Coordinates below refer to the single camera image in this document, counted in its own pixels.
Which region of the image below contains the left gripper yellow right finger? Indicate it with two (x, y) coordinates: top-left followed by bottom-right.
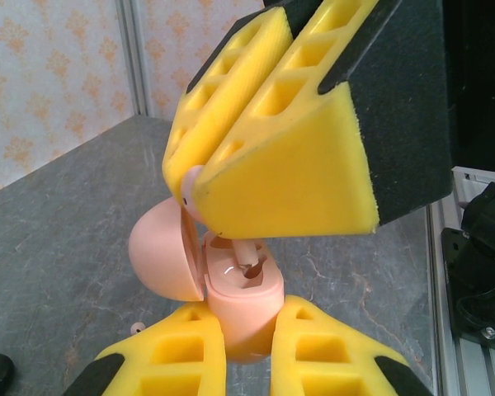
(271, 294), (433, 396)

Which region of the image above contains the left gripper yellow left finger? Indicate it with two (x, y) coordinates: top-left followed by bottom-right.
(67, 304), (229, 396)

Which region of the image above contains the pink earbud charging case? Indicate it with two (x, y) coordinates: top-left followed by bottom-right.
(128, 196), (285, 365)

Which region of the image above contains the aluminium frame post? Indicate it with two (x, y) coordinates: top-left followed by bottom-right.
(114, 0), (154, 121)

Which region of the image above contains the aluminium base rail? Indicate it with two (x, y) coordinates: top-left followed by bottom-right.
(427, 164), (495, 396)

